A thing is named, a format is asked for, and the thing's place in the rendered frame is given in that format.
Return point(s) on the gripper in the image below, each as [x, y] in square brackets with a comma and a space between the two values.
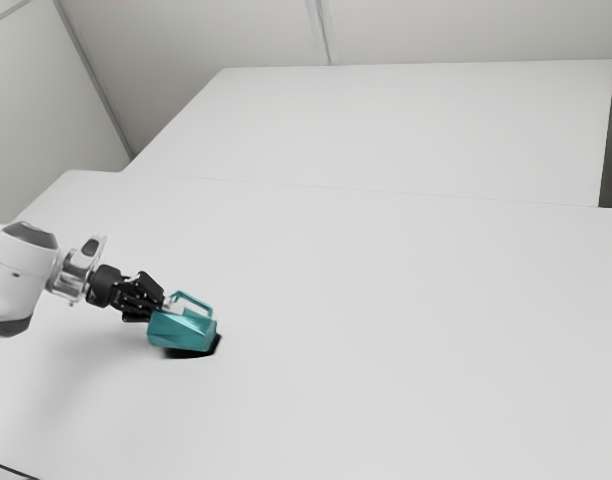
[107, 286]

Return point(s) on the teal faceted mug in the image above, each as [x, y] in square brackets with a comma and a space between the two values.
[182, 331]

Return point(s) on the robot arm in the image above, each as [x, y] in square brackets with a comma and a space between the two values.
[21, 270]

